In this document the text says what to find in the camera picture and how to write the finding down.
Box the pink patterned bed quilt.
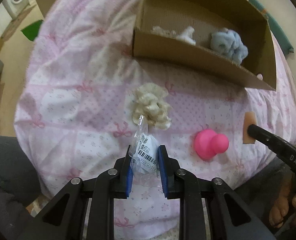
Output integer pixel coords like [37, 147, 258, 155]
[14, 0, 296, 240]

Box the light blue fluffy scrunchie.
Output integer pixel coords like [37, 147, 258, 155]
[210, 28, 248, 66]

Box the pink rubber duck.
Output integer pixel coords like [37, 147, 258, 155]
[193, 129, 229, 160]

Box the person's bare foot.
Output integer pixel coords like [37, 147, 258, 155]
[269, 175, 296, 228]

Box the green dustpan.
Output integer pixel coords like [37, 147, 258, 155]
[21, 20, 44, 42]

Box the white washing machine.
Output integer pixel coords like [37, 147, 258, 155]
[2, 0, 30, 20]

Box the white fluffy scrunchie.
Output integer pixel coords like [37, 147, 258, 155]
[151, 26, 196, 46]

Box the teal pillow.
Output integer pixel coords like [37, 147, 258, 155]
[248, 0, 295, 56]

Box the open brown cardboard box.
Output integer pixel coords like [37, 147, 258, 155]
[133, 0, 277, 90]

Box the clear plastic bag with barcode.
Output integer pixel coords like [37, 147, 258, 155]
[129, 115, 160, 187]

